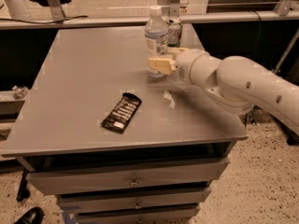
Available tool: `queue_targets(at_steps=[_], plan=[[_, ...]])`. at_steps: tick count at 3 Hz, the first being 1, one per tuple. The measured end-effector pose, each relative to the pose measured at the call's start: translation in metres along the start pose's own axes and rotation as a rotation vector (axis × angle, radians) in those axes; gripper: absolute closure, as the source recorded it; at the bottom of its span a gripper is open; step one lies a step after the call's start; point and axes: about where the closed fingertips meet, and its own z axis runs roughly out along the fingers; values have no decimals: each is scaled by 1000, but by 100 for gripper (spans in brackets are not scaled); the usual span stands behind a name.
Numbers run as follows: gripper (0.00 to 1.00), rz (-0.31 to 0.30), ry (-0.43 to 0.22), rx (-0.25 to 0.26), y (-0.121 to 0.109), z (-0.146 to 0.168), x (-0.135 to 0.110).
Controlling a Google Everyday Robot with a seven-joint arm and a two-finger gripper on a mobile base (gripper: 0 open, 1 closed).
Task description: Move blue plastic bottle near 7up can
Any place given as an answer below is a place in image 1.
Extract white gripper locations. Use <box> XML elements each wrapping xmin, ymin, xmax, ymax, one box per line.
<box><xmin>148</xmin><ymin>47</ymin><xmax>208</xmax><ymax>84</ymax></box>

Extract clear blue plastic water bottle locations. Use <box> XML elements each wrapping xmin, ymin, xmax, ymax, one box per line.
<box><xmin>144</xmin><ymin>5</ymin><xmax>169</xmax><ymax>78</ymax></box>

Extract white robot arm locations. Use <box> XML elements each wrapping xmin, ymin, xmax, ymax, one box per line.
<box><xmin>148</xmin><ymin>48</ymin><xmax>299</xmax><ymax>133</ymax></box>

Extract green 7up soda can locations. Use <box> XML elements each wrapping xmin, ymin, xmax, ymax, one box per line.
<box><xmin>166</xmin><ymin>17</ymin><xmax>182</xmax><ymax>47</ymax></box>

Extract black snack bar wrapper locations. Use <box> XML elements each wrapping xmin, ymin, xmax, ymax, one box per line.
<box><xmin>101</xmin><ymin>92</ymin><xmax>142</xmax><ymax>133</ymax></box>

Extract grey drawer cabinet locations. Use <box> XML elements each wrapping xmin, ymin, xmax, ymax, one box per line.
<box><xmin>1</xmin><ymin>23</ymin><xmax>249</xmax><ymax>224</ymax></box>

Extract top grey drawer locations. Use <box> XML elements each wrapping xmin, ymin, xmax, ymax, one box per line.
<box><xmin>27</xmin><ymin>158</ymin><xmax>229</xmax><ymax>195</ymax></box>

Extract grey drawer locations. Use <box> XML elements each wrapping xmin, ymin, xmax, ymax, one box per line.
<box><xmin>27</xmin><ymin>158</ymin><xmax>229</xmax><ymax>195</ymax></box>
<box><xmin>58</xmin><ymin>186</ymin><xmax>211</xmax><ymax>213</ymax></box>
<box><xmin>76</xmin><ymin>204</ymin><xmax>200</xmax><ymax>224</ymax></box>

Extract crumpled foil wrapper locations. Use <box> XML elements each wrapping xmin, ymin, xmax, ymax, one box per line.
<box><xmin>12</xmin><ymin>86</ymin><xmax>29</xmax><ymax>100</ymax></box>

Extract bottom grey drawer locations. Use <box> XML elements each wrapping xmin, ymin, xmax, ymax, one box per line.
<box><xmin>76</xmin><ymin>204</ymin><xmax>200</xmax><ymax>224</ymax></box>

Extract white pipe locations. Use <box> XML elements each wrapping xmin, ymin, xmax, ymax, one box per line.
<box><xmin>3</xmin><ymin>0</ymin><xmax>31</xmax><ymax>20</ymax></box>

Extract middle grey drawer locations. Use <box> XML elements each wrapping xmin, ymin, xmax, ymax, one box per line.
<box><xmin>58</xmin><ymin>186</ymin><xmax>211</xmax><ymax>213</ymax></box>

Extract black stand leg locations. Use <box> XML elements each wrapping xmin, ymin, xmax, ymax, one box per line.
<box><xmin>16</xmin><ymin>169</ymin><xmax>30</xmax><ymax>202</ymax></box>

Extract black shoe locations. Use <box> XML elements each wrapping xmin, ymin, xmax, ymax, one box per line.
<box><xmin>14</xmin><ymin>207</ymin><xmax>44</xmax><ymax>224</ymax></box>

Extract black cable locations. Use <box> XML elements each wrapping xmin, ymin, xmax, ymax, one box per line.
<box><xmin>0</xmin><ymin>14</ymin><xmax>89</xmax><ymax>25</ymax></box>

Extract grey metal rail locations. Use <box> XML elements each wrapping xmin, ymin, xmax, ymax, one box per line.
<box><xmin>0</xmin><ymin>10</ymin><xmax>299</xmax><ymax>30</ymax></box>

